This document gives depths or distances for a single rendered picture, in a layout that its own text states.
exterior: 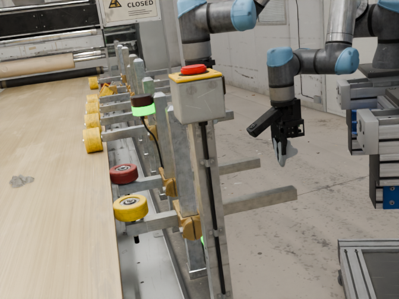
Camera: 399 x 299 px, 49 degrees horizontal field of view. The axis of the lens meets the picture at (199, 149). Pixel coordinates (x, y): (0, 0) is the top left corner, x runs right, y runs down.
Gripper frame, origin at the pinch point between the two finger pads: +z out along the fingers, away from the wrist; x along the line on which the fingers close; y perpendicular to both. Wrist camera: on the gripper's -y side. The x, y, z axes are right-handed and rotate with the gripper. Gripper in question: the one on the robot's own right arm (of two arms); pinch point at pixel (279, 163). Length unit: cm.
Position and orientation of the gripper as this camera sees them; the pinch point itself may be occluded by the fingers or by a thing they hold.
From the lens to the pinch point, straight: 138.8
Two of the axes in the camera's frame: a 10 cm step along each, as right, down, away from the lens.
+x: -2.3, -2.7, 9.3
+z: 1.2, 9.4, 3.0
